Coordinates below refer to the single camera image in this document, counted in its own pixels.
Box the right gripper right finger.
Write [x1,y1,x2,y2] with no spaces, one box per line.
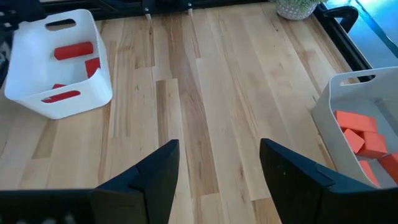
[260,139,335,224]

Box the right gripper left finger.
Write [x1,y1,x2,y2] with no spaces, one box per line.
[90,139,180,224]

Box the small orange cube block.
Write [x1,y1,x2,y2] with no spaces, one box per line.
[342,128,366,154]
[357,131,389,159]

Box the orange rectangular block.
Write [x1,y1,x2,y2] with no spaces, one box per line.
[333,110,379,134]
[357,159,381,188]
[377,152,398,185]

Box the red rectangular block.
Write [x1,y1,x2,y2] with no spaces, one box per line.
[41,83,81,104]
[84,57,101,79]
[53,41,95,61]

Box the grey plastic bin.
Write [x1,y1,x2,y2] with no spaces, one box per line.
[311,66,398,190]

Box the white plastic bin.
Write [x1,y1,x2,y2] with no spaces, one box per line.
[4,8,114,120]

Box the green plant in white pot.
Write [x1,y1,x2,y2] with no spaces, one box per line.
[274,0,326,21]

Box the black frame clamp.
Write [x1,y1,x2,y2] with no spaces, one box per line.
[323,5,360,34]

